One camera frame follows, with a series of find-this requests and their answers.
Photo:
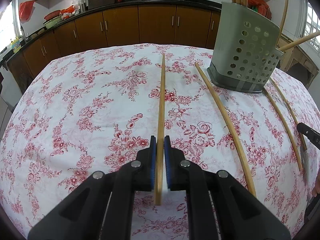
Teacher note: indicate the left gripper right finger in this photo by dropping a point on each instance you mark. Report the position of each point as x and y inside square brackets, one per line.
[176, 179]

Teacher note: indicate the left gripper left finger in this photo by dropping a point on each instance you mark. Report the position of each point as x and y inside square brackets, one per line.
[145, 178]

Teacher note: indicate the grey perforated utensil holder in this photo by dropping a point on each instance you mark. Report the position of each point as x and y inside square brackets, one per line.
[245, 53]

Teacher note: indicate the wooden chopstick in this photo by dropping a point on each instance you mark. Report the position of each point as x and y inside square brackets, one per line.
[282, 21]

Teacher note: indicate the lower wooden kitchen cabinets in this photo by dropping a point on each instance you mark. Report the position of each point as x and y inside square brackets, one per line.
[159, 24]

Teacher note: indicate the person's right hand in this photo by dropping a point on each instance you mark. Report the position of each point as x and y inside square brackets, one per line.
[316, 189]

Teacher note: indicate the chopstick left middle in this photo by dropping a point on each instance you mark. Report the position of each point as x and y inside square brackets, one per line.
[291, 112]

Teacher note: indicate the cream wooden side table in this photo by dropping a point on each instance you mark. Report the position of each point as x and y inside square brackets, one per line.
[298, 64]

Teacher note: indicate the floral pink white tablecloth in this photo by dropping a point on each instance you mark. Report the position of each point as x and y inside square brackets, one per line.
[96, 109]

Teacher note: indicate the barred window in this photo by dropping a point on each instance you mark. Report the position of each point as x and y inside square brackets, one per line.
[311, 26]

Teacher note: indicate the red bag on side table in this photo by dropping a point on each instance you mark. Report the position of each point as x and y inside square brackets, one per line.
[257, 3]

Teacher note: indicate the red and green basins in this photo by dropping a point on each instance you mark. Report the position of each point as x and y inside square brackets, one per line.
[52, 19]

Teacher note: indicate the red plastic bag on wall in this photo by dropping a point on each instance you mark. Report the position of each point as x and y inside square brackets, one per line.
[25, 9]

